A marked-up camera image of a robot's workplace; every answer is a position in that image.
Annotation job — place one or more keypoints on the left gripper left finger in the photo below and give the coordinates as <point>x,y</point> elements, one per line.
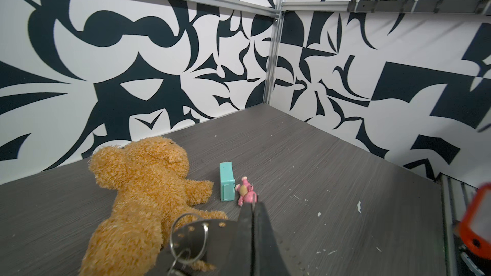
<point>239,260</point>

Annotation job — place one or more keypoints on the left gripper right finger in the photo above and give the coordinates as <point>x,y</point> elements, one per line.
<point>267,258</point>

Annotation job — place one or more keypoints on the red key tag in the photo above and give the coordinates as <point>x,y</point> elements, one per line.
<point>474,229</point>

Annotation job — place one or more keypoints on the pink toy figure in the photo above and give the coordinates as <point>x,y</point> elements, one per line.
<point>246,192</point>

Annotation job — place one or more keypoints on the teal toy block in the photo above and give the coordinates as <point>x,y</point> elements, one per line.
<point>227,181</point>

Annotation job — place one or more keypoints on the brown teddy bear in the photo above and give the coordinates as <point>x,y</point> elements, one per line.
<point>153,193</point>

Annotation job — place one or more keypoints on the black wall hook rack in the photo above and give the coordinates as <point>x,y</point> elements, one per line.
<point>464,7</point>

